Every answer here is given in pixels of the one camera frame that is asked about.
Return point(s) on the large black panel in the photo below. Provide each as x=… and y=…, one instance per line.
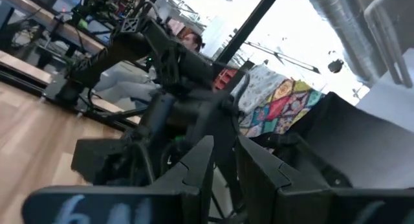
x=355, y=146

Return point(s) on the silver ventilation duct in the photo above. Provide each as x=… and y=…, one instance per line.
x=349, y=29

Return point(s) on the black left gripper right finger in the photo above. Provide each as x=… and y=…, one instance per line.
x=268, y=188

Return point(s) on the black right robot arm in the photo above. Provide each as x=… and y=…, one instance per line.
x=181, y=65

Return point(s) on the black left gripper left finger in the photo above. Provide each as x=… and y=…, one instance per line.
x=191, y=188

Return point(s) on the blue metal frame workbench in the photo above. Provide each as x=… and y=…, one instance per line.
x=90, y=44

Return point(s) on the red crate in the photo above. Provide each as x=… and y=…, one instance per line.
x=224, y=80

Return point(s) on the colourful patterned cloth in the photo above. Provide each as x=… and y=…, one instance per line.
x=284, y=104

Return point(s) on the black rig upright post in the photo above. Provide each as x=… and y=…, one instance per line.
x=249, y=26

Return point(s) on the black ceiling spotlight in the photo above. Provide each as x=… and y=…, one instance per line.
x=335, y=66

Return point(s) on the person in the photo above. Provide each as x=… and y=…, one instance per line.
x=129, y=85

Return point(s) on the black aluminium table frame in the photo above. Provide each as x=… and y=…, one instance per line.
x=26, y=86

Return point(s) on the grey ceiling pipe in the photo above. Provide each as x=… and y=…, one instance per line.
x=388, y=39

